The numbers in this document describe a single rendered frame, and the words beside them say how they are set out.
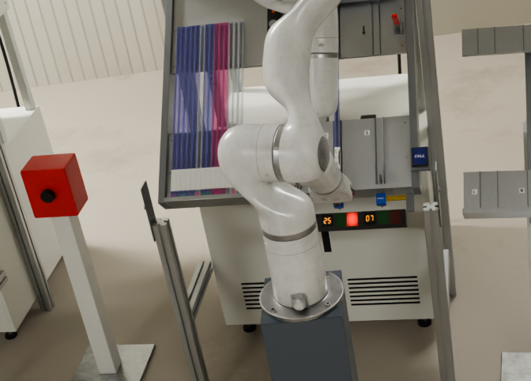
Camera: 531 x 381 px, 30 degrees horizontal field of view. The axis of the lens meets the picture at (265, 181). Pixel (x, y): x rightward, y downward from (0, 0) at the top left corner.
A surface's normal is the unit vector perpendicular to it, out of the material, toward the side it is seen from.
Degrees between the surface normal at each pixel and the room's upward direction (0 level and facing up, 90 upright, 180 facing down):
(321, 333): 90
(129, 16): 90
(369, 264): 90
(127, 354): 0
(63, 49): 90
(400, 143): 43
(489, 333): 0
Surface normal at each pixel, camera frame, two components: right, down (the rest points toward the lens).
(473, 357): -0.16, -0.87
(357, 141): -0.23, -0.29
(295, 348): -0.05, 0.48
